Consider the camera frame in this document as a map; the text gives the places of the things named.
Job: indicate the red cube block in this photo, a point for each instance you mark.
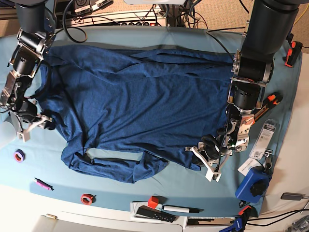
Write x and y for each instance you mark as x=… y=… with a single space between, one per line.
x=153 y=202

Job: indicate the white black marker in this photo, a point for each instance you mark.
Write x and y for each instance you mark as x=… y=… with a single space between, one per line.
x=180 y=209

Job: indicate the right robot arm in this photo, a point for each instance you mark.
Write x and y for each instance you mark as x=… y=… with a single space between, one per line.
x=35 y=37

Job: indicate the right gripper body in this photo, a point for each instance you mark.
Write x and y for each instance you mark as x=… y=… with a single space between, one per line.
x=28 y=113

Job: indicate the grey adapter box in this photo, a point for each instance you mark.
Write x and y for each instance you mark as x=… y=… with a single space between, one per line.
x=291 y=196

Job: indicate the blue box with knob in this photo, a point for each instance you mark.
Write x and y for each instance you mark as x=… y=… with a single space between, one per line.
x=254 y=185

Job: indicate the pink marker pen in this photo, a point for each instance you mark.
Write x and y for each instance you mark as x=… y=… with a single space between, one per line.
x=43 y=184

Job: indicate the black remote control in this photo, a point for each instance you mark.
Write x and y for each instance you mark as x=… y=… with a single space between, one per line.
x=155 y=214

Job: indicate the blue orange bottom clamp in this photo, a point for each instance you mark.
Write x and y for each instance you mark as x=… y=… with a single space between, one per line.
x=240 y=222

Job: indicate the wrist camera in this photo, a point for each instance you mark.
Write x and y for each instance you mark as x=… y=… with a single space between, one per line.
x=213 y=176
x=24 y=136

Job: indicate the red tape roll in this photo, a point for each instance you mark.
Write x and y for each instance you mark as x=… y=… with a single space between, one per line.
x=88 y=199

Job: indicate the metal keys carabiner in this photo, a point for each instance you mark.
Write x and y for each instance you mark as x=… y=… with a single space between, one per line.
x=268 y=161

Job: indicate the light blue table cloth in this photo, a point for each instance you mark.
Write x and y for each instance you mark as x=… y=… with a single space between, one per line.
x=175 y=184

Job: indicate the orange black utility knife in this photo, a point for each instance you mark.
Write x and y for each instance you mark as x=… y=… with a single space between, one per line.
x=269 y=103

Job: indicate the white paper tag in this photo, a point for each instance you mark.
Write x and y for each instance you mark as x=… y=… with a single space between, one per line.
x=247 y=165

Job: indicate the blue t-shirt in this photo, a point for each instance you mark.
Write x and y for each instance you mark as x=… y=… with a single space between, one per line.
x=126 y=114

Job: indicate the packaged tool blister card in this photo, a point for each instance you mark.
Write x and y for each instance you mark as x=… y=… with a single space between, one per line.
x=263 y=140

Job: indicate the orange black clamp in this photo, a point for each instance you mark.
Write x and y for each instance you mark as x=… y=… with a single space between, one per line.
x=292 y=53

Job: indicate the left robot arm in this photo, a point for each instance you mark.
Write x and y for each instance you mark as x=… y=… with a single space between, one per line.
x=269 y=25

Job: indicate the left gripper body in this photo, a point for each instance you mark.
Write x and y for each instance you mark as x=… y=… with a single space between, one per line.
x=210 y=155

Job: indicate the purple tape roll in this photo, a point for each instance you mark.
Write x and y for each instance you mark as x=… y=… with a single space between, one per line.
x=19 y=155

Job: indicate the white translucent cup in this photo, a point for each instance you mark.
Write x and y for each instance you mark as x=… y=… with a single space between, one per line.
x=7 y=133

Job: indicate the power strip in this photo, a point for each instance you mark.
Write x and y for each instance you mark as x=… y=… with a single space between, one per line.
x=125 y=18

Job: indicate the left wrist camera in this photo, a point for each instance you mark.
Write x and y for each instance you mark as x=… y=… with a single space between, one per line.
x=213 y=176

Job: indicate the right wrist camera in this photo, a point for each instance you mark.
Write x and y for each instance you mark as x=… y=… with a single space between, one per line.
x=24 y=136

